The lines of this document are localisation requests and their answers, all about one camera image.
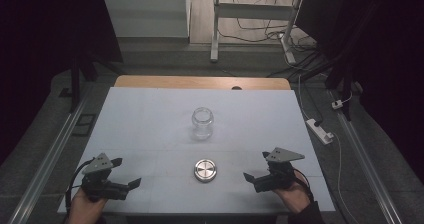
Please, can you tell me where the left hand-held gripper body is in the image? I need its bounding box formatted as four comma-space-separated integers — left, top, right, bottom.
80, 152, 130, 204

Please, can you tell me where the white table cover sheet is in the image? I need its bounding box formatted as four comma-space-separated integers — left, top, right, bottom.
57, 86, 336, 216

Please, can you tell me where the black rectangular floor frame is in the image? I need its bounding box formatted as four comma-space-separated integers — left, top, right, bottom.
71, 112, 98, 138

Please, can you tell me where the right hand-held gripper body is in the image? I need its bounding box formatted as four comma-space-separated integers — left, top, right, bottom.
253, 146, 306, 194

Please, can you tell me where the tangle of black cables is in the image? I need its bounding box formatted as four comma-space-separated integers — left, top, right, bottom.
218, 0, 331, 82

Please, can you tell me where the person's left hand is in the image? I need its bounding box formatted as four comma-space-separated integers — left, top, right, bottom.
67, 187, 109, 224

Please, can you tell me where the thin white cable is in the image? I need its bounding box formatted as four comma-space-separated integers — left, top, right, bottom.
297, 73, 361, 224

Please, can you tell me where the white power strip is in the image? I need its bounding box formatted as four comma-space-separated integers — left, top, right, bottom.
305, 117, 335, 146

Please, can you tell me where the silver metal jar lid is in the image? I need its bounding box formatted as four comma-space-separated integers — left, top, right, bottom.
193, 158, 218, 184

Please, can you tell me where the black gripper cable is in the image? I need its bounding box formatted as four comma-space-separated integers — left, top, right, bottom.
293, 169, 316, 206
64, 158, 93, 216

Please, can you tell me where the clear glass jar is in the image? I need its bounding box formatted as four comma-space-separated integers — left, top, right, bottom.
190, 106, 215, 142

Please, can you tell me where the white desk frame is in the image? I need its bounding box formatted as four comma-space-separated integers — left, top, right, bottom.
209, 0, 305, 65

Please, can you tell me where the metal floor rail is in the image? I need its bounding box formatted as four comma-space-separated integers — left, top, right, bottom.
7, 92, 93, 224
328, 90, 404, 224

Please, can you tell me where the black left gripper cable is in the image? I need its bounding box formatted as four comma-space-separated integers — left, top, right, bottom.
64, 158, 93, 216

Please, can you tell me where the person's right hand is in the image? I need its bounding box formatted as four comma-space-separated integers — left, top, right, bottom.
272, 169, 313, 215

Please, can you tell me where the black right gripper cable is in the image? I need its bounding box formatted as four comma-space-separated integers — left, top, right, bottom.
293, 169, 316, 206

